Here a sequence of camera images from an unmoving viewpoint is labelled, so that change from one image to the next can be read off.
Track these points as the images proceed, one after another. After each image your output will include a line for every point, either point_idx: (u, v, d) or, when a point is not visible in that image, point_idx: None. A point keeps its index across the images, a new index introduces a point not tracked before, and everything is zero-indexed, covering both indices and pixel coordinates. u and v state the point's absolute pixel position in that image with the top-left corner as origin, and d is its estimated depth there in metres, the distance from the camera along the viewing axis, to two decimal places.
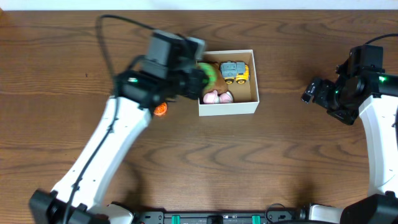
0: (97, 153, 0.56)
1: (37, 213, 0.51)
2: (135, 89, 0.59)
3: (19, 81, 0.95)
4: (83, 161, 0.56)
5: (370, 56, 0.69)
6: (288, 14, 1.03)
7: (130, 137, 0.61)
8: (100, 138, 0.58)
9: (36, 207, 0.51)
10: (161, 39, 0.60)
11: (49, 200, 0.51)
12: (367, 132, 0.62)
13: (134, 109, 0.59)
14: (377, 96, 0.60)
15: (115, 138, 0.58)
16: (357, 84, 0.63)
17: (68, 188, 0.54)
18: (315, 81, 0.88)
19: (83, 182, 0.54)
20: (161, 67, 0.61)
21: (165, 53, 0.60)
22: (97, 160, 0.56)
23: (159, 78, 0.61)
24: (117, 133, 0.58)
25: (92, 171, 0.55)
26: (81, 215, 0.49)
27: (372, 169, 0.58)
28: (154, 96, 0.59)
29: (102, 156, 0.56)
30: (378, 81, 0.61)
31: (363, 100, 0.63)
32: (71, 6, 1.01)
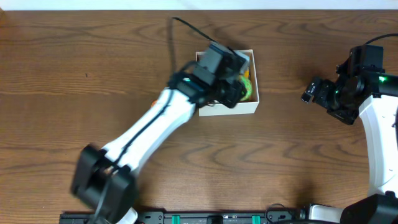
0: (149, 128, 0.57)
1: (82, 165, 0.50)
2: (186, 88, 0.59)
3: (20, 81, 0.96)
4: (135, 130, 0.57)
5: (370, 56, 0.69)
6: (287, 14, 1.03)
7: (173, 124, 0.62)
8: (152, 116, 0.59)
9: (83, 160, 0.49)
10: (214, 51, 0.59)
11: (98, 155, 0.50)
12: (367, 132, 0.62)
13: (182, 101, 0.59)
14: (377, 96, 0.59)
15: (165, 121, 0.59)
16: (357, 84, 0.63)
17: (117, 149, 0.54)
18: (315, 80, 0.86)
19: (132, 148, 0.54)
20: (210, 75, 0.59)
21: (217, 62, 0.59)
22: (147, 135, 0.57)
23: (207, 85, 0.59)
24: (168, 117, 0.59)
25: (143, 141, 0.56)
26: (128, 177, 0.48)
27: (372, 169, 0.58)
28: (199, 98, 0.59)
29: (153, 133, 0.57)
30: (378, 81, 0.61)
31: (363, 100, 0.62)
32: (71, 6, 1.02)
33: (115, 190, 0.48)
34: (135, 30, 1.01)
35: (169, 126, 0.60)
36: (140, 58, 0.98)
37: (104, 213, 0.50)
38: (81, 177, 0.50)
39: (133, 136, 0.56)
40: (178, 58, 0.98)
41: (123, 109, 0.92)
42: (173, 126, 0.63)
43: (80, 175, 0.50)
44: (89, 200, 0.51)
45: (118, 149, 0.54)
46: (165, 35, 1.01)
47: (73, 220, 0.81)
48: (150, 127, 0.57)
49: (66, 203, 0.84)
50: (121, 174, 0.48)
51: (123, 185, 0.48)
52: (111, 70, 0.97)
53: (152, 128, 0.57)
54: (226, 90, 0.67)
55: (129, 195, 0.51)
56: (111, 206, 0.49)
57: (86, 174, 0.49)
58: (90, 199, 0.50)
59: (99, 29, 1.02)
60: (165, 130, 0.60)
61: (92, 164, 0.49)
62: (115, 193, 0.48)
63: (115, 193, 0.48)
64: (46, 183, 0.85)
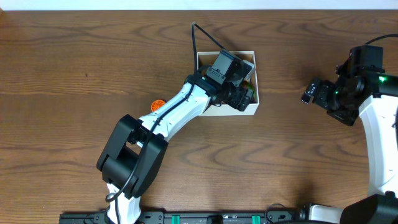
0: (177, 107, 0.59)
1: (117, 132, 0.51)
2: (203, 84, 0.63)
3: (20, 81, 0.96)
4: (165, 109, 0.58)
5: (370, 56, 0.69)
6: (287, 14, 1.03)
7: (194, 112, 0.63)
8: (176, 100, 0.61)
9: (120, 127, 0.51)
10: (227, 55, 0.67)
11: (135, 124, 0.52)
12: (367, 132, 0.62)
13: (200, 93, 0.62)
14: (377, 96, 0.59)
15: (189, 104, 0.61)
16: (357, 84, 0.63)
17: (150, 122, 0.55)
18: (315, 81, 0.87)
19: (163, 121, 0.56)
20: (222, 76, 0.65)
21: (228, 66, 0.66)
22: (175, 113, 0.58)
23: (220, 85, 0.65)
24: (191, 103, 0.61)
25: (172, 117, 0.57)
26: (162, 143, 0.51)
27: (372, 169, 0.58)
28: (213, 95, 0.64)
29: (180, 113, 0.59)
30: (378, 81, 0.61)
31: (363, 100, 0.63)
32: (71, 6, 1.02)
33: (150, 155, 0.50)
34: (135, 30, 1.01)
35: (191, 113, 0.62)
36: (140, 58, 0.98)
37: (132, 182, 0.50)
38: (114, 144, 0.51)
39: (163, 112, 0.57)
40: (178, 58, 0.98)
41: (123, 109, 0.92)
42: (191, 116, 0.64)
43: (113, 143, 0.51)
44: (117, 170, 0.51)
45: (151, 121, 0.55)
46: (165, 35, 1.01)
47: (73, 220, 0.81)
48: (176, 108, 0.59)
49: (66, 203, 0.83)
50: (155, 141, 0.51)
51: (157, 150, 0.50)
52: (111, 70, 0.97)
53: (178, 109, 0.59)
54: (232, 93, 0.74)
55: (155, 167, 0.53)
56: (142, 173, 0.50)
57: (120, 142, 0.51)
58: (120, 168, 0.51)
59: (99, 29, 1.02)
60: (188, 116, 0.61)
61: (129, 131, 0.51)
62: (148, 158, 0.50)
63: (149, 158, 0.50)
64: (46, 183, 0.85)
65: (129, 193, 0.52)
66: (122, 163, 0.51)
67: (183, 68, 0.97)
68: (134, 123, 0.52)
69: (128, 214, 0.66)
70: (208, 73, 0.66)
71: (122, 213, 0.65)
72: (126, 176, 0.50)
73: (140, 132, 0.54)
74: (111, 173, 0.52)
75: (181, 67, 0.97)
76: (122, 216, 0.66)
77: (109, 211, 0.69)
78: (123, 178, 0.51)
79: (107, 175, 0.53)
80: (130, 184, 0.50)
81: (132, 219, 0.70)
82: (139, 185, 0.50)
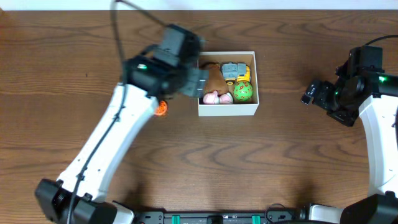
0: (104, 139, 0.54)
1: (43, 201, 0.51)
2: (146, 75, 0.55)
3: (20, 81, 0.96)
4: (90, 149, 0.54)
5: (369, 56, 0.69)
6: (287, 14, 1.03)
7: (134, 129, 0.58)
8: (105, 126, 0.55)
9: (41, 196, 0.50)
10: (175, 30, 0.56)
11: (55, 190, 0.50)
12: (367, 132, 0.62)
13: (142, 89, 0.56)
14: (377, 96, 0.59)
15: (120, 129, 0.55)
16: (357, 84, 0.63)
17: (73, 178, 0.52)
18: (315, 82, 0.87)
19: (87, 172, 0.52)
20: (173, 56, 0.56)
21: (178, 44, 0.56)
22: (101, 151, 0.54)
23: (171, 66, 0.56)
24: (124, 123, 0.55)
25: (99, 161, 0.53)
26: (88, 208, 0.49)
27: (372, 169, 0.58)
28: (163, 84, 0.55)
29: (109, 149, 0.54)
30: (378, 81, 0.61)
31: (363, 100, 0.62)
32: (71, 6, 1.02)
33: (81, 220, 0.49)
34: (135, 30, 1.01)
35: (130, 130, 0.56)
36: None
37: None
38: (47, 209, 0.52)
39: (87, 158, 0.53)
40: None
41: None
42: (137, 129, 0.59)
43: (47, 210, 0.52)
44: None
45: (74, 179, 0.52)
46: None
47: None
48: (105, 142, 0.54)
49: None
50: (81, 206, 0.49)
51: None
52: (111, 70, 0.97)
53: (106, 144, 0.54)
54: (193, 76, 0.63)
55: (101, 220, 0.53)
56: None
57: (51, 210, 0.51)
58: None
59: (99, 29, 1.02)
60: (125, 140, 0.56)
61: (51, 199, 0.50)
62: (81, 223, 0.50)
63: (83, 223, 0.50)
64: None
65: None
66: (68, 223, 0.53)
67: None
68: (55, 190, 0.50)
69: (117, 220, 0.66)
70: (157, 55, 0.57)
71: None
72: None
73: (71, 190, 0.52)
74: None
75: None
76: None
77: None
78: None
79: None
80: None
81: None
82: None
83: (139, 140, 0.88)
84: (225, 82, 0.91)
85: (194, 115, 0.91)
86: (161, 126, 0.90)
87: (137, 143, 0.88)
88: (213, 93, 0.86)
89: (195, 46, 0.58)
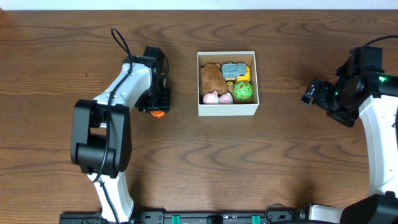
0: (123, 83, 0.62)
1: (77, 118, 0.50)
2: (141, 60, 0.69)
3: (20, 81, 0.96)
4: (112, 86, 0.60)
5: (369, 56, 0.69)
6: (287, 14, 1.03)
7: (141, 86, 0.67)
8: (121, 76, 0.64)
9: (77, 112, 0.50)
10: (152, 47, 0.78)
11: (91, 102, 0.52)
12: (367, 132, 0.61)
13: (141, 66, 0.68)
14: (377, 96, 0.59)
15: (134, 78, 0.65)
16: (357, 84, 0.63)
17: (104, 98, 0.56)
18: (315, 83, 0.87)
19: (116, 96, 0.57)
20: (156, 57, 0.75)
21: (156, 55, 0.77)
22: (122, 87, 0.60)
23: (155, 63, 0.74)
24: (135, 76, 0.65)
25: (123, 89, 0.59)
26: (124, 109, 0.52)
27: (372, 169, 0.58)
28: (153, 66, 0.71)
29: (127, 84, 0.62)
30: (377, 81, 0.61)
31: (363, 100, 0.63)
32: (71, 6, 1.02)
33: (118, 122, 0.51)
34: (136, 30, 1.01)
35: (139, 84, 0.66)
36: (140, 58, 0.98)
37: (111, 159, 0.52)
38: (79, 129, 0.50)
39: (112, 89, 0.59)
40: (178, 59, 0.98)
41: None
42: (140, 91, 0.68)
43: (76, 131, 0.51)
44: (91, 154, 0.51)
45: (106, 98, 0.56)
46: (165, 35, 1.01)
47: (73, 220, 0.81)
48: (125, 83, 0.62)
49: (66, 203, 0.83)
50: (115, 109, 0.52)
51: (121, 116, 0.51)
52: (111, 70, 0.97)
53: (126, 83, 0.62)
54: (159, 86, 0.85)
55: (128, 136, 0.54)
56: (115, 145, 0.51)
57: (84, 128, 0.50)
58: (92, 152, 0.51)
59: (99, 29, 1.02)
60: (137, 86, 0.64)
61: (88, 112, 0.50)
62: (115, 129, 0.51)
63: (119, 126, 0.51)
64: (45, 183, 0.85)
65: (114, 170, 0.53)
66: (96, 145, 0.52)
67: (184, 68, 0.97)
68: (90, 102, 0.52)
69: (122, 203, 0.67)
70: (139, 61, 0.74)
71: (116, 204, 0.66)
72: (102, 155, 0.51)
73: (99, 112, 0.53)
74: (86, 160, 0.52)
75: (181, 67, 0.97)
76: (117, 208, 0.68)
77: (103, 211, 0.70)
78: (100, 158, 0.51)
79: (84, 165, 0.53)
80: (109, 160, 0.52)
81: (125, 216, 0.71)
82: (118, 157, 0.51)
83: (139, 140, 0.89)
84: (225, 81, 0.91)
85: (194, 116, 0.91)
86: (161, 127, 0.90)
87: (137, 143, 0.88)
88: (213, 93, 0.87)
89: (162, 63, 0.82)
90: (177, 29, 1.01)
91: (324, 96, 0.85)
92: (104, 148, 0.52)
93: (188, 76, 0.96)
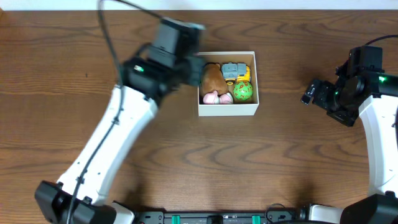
0: (102, 144, 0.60)
1: (43, 203, 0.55)
2: (143, 77, 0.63)
3: (20, 82, 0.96)
4: (88, 153, 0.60)
5: (369, 56, 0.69)
6: (287, 14, 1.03)
7: (134, 130, 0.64)
8: (106, 130, 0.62)
9: (41, 199, 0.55)
10: (169, 27, 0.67)
11: (53, 193, 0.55)
12: (367, 132, 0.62)
13: (137, 99, 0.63)
14: (377, 96, 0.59)
15: (120, 130, 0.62)
16: (357, 84, 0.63)
17: (73, 180, 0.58)
18: (315, 83, 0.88)
19: (87, 176, 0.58)
20: (169, 55, 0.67)
21: (174, 42, 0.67)
22: (100, 155, 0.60)
23: (167, 66, 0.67)
24: (122, 126, 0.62)
25: (98, 166, 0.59)
26: (89, 212, 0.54)
27: (372, 169, 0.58)
28: (160, 84, 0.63)
29: (106, 149, 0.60)
30: (377, 81, 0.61)
31: (363, 100, 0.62)
32: (71, 6, 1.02)
33: (80, 221, 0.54)
34: (136, 30, 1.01)
35: (129, 135, 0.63)
36: None
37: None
38: (47, 212, 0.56)
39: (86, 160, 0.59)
40: None
41: None
42: (135, 132, 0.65)
43: (46, 211, 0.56)
44: None
45: (74, 182, 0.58)
46: None
47: None
48: (104, 145, 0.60)
49: None
50: (80, 210, 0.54)
51: (84, 219, 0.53)
52: (111, 70, 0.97)
53: (106, 147, 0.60)
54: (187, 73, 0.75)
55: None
56: None
57: (51, 213, 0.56)
58: None
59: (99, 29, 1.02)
60: (124, 140, 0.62)
61: (51, 201, 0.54)
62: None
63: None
64: None
65: None
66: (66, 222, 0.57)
67: None
68: (53, 193, 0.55)
69: None
70: (152, 54, 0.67)
71: None
72: None
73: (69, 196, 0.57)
74: None
75: None
76: None
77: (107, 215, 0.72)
78: None
79: None
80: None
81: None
82: None
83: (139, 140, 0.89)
84: (225, 82, 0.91)
85: (194, 115, 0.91)
86: (161, 126, 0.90)
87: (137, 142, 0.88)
88: (213, 93, 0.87)
89: (188, 41, 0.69)
90: None
91: (324, 96, 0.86)
92: None
93: None
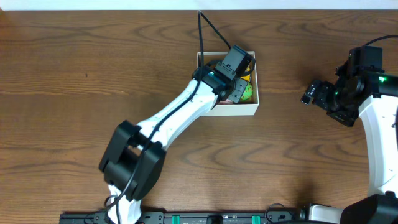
0: (176, 111, 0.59)
1: (116, 139, 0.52)
2: (211, 80, 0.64)
3: (20, 82, 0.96)
4: (165, 113, 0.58)
5: (369, 57, 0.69)
6: (287, 14, 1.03)
7: (198, 112, 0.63)
8: (180, 101, 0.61)
9: (118, 133, 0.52)
10: (238, 51, 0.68)
11: (133, 130, 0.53)
12: (367, 132, 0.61)
13: (206, 92, 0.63)
14: (377, 96, 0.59)
15: (193, 106, 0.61)
16: (357, 84, 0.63)
17: (149, 127, 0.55)
18: (315, 83, 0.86)
19: (163, 128, 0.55)
20: (231, 70, 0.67)
21: (239, 61, 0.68)
22: (174, 118, 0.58)
23: (229, 81, 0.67)
24: (196, 104, 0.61)
25: (172, 122, 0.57)
26: (160, 152, 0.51)
27: (372, 169, 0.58)
28: (222, 91, 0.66)
29: (181, 116, 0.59)
30: (377, 81, 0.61)
31: (363, 100, 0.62)
32: (71, 6, 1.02)
33: (148, 162, 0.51)
34: (136, 30, 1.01)
35: (194, 114, 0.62)
36: (140, 58, 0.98)
37: (132, 186, 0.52)
38: (114, 149, 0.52)
39: (163, 117, 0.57)
40: (178, 59, 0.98)
41: (123, 109, 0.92)
42: (196, 116, 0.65)
43: (113, 148, 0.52)
44: (119, 173, 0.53)
45: (150, 127, 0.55)
46: (165, 35, 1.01)
47: (73, 220, 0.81)
48: (177, 114, 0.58)
49: (66, 203, 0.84)
50: (153, 149, 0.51)
51: (156, 158, 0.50)
52: (111, 70, 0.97)
53: (179, 115, 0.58)
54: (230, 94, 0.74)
55: (154, 173, 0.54)
56: (140, 180, 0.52)
57: (119, 148, 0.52)
58: (120, 172, 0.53)
59: (99, 29, 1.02)
60: (191, 117, 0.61)
61: (127, 137, 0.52)
62: (147, 166, 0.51)
63: (148, 165, 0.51)
64: (45, 183, 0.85)
65: (130, 196, 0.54)
66: (124, 166, 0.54)
67: (184, 68, 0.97)
68: (132, 130, 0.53)
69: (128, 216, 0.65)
70: (219, 68, 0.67)
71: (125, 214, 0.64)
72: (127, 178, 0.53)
73: (140, 138, 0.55)
74: (112, 175, 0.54)
75: (181, 67, 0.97)
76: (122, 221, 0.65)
77: (109, 211, 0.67)
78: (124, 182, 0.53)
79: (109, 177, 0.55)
80: (131, 188, 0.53)
81: (134, 220, 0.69)
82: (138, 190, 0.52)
83: None
84: None
85: None
86: None
87: None
88: None
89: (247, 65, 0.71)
90: (177, 30, 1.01)
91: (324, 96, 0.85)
92: (132, 172, 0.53)
93: (188, 76, 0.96)
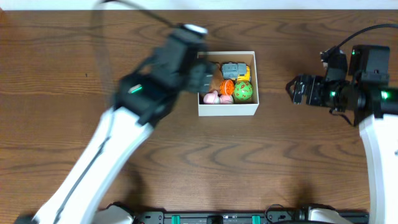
0: (83, 180, 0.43)
1: None
2: (136, 99, 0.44)
3: (20, 81, 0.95)
4: (68, 186, 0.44)
5: (372, 61, 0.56)
6: (287, 13, 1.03)
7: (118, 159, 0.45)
8: (88, 156, 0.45)
9: None
10: (176, 40, 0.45)
11: None
12: (369, 154, 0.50)
13: (128, 116, 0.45)
14: (380, 117, 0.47)
15: (104, 161, 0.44)
16: (358, 99, 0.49)
17: (50, 214, 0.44)
18: (304, 79, 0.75)
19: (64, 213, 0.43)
20: (170, 70, 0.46)
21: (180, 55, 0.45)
22: (81, 190, 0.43)
23: (168, 86, 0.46)
24: (110, 155, 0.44)
25: (80, 196, 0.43)
26: None
27: (374, 200, 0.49)
28: (155, 107, 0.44)
29: (94, 177, 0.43)
30: (380, 98, 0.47)
31: (360, 119, 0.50)
32: (71, 6, 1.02)
33: None
34: (135, 30, 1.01)
35: (112, 167, 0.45)
36: (140, 58, 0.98)
37: None
38: None
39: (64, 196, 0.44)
40: None
41: None
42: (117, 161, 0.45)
43: None
44: None
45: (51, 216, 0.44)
46: (165, 35, 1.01)
47: None
48: (86, 180, 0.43)
49: None
50: None
51: None
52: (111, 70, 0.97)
53: (89, 181, 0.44)
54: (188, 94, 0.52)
55: None
56: None
57: None
58: None
59: (99, 29, 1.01)
60: (106, 172, 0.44)
61: None
62: None
63: None
64: (45, 183, 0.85)
65: None
66: None
67: None
68: None
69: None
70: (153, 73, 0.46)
71: None
72: None
73: None
74: None
75: None
76: None
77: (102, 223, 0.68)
78: None
79: None
80: None
81: None
82: None
83: None
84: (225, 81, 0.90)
85: (194, 115, 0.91)
86: (161, 127, 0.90)
87: None
88: (213, 93, 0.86)
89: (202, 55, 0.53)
90: None
91: (316, 93, 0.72)
92: None
93: None
